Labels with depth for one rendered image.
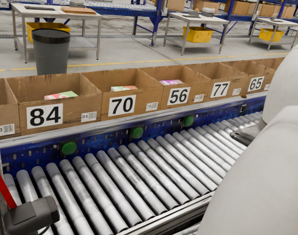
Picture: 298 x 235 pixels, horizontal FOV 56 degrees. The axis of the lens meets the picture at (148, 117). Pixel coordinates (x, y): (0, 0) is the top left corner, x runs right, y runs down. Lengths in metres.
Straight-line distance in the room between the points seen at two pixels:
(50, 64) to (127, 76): 2.41
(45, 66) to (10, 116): 2.86
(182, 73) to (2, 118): 1.26
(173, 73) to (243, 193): 1.89
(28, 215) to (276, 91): 0.66
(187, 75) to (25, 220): 1.56
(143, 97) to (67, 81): 0.44
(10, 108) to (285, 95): 1.03
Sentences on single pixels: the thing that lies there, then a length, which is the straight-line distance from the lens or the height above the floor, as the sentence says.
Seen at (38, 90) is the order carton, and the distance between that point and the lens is 1.62.
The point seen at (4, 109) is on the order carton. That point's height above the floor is 1.03.
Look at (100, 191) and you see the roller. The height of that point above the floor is 0.75.
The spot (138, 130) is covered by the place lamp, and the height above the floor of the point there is 0.83.
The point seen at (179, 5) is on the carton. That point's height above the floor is 0.92.
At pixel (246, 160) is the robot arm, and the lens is 0.18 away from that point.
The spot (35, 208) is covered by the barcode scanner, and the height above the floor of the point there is 1.09.
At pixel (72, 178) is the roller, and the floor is 0.75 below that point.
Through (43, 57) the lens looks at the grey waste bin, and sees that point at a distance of 4.10.
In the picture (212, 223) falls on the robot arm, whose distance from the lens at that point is 0.19.
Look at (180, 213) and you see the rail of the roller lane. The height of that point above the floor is 0.74.
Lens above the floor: 1.64
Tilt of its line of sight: 28 degrees down
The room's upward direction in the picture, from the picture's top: 10 degrees clockwise
